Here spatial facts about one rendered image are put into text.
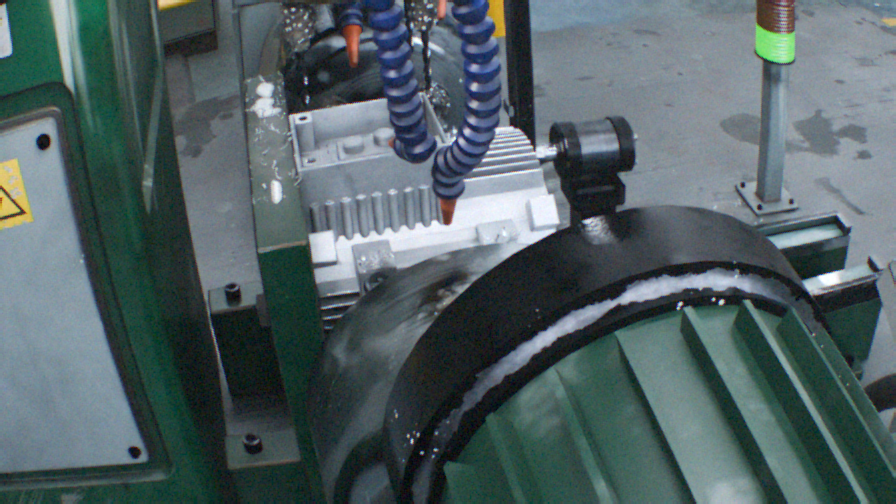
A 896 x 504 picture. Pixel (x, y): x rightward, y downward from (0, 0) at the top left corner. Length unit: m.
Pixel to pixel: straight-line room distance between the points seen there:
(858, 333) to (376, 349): 0.66
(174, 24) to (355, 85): 3.00
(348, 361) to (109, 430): 0.24
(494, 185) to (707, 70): 1.00
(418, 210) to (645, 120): 0.81
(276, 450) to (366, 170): 0.25
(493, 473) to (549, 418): 0.02
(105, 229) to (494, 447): 0.43
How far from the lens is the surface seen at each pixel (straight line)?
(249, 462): 0.91
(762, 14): 1.33
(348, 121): 0.93
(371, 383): 0.65
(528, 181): 0.90
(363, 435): 0.63
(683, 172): 1.51
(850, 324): 1.15
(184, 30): 4.09
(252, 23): 1.30
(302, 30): 0.79
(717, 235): 0.36
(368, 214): 0.87
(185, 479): 0.86
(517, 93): 1.04
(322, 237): 0.86
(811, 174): 1.56
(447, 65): 1.11
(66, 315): 0.75
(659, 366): 0.32
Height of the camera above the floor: 1.56
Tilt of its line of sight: 35 degrees down
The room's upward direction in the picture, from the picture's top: 4 degrees counter-clockwise
